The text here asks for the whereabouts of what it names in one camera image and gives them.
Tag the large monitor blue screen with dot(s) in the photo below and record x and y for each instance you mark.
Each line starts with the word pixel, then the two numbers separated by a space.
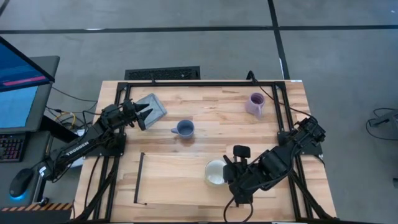
pixel 18 109

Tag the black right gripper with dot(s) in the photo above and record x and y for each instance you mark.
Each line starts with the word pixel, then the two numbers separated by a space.
pixel 241 183

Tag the grey side desk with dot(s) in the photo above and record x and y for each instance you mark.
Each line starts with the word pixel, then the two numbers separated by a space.
pixel 34 149

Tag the wooden shelf with black legs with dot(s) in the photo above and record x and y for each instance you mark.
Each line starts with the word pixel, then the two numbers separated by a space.
pixel 174 180

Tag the cream white mug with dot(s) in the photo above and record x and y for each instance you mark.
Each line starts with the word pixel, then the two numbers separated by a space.
pixel 214 174

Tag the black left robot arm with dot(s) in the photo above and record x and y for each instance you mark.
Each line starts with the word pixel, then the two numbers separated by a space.
pixel 77 149

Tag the lilac ribbed mug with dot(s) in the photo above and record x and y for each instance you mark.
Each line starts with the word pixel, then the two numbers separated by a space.
pixel 255 104

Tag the black box with hazard stripes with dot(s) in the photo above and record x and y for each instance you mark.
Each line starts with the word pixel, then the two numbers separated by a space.
pixel 34 214

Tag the black backlit keyboard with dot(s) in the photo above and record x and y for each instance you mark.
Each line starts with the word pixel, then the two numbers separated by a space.
pixel 11 147

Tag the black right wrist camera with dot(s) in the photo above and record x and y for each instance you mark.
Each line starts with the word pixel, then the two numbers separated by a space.
pixel 242 152

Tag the black computer mouse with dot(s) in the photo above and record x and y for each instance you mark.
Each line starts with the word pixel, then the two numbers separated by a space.
pixel 21 182

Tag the blue-grey mug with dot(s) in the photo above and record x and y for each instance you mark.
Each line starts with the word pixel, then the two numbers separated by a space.
pixel 185 129

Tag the black aluminium table frame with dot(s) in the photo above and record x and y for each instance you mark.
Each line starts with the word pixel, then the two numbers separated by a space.
pixel 202 84

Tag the black floor vent grille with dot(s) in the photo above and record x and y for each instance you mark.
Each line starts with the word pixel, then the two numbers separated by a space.
pixel 161 73

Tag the grey folded cloth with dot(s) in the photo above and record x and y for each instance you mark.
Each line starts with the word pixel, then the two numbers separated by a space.
pixel 152 110

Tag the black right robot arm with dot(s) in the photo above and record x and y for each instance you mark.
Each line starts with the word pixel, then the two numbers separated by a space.
pixel 280 161

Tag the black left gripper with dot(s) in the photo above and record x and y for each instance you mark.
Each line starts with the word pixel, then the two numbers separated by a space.
pixel 131 113

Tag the angled monitor with pink bar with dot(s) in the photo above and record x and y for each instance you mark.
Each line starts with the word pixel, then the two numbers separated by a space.
pixel 21 71

